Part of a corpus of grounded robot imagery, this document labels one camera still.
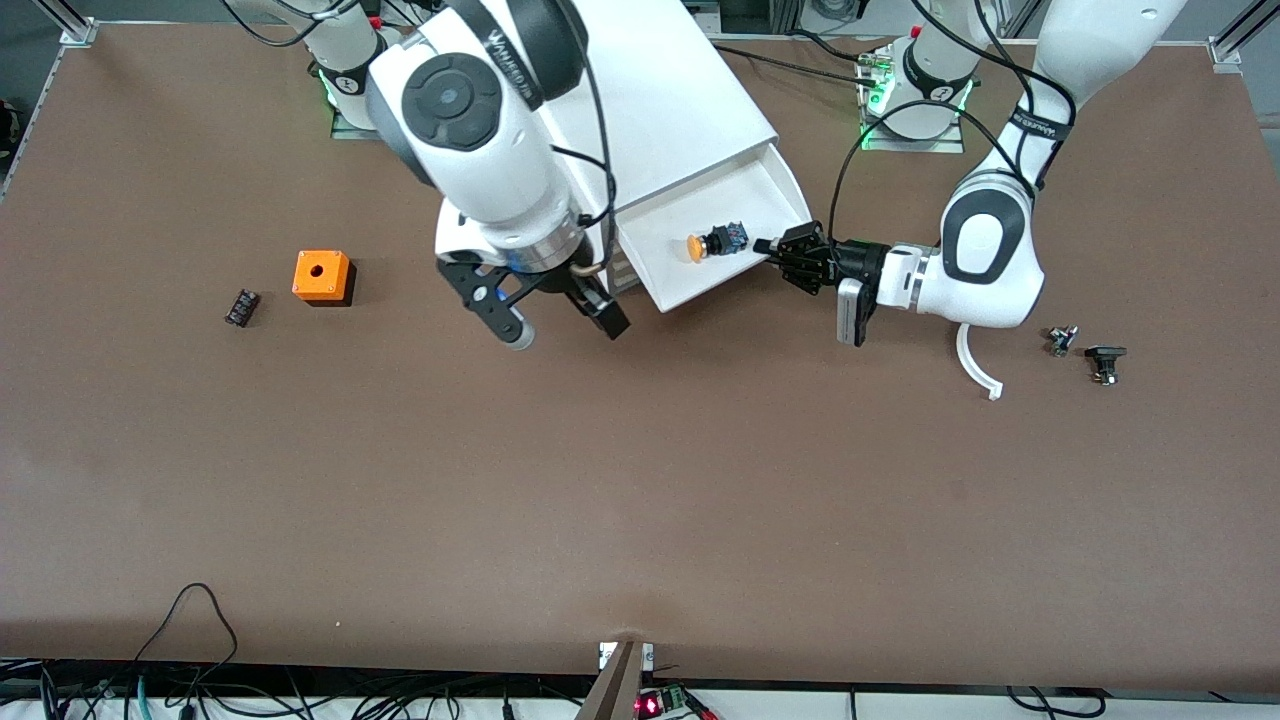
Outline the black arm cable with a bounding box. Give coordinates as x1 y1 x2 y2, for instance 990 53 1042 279
827 0 1080 247
220 0 618 283

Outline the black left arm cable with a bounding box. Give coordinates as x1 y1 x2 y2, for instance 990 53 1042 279
827 0 1080 247

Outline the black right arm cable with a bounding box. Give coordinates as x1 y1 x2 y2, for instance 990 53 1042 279
220 0 618 283

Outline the circuit board with red light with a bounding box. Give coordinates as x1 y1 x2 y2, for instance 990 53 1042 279
634 683 717 720

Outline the orange-capped push button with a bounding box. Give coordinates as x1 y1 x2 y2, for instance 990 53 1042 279
687 222 751 265

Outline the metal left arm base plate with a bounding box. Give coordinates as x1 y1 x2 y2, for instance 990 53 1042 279
857 45 967 154

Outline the black cable bundle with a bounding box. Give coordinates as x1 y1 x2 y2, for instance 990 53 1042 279
0 658 601 720

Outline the aluminium frame corner profile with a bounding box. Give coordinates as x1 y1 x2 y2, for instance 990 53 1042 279
0 0 100 201
1206 0 1280 67

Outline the white curved plastic arc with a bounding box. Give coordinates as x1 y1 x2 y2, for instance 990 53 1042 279
956 322 1004 401

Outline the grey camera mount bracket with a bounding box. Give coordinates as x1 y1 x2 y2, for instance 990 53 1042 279
574 640 657 720

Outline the orange button box with hole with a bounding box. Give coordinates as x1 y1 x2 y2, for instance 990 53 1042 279
292 250 358 308

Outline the black cable on table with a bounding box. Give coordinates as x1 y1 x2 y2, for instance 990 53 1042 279
710 44 881 77

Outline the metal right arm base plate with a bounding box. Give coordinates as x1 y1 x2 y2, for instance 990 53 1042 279
330 95 386 142

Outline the black looped cable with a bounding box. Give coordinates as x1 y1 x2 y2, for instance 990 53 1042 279
134 583 240 667

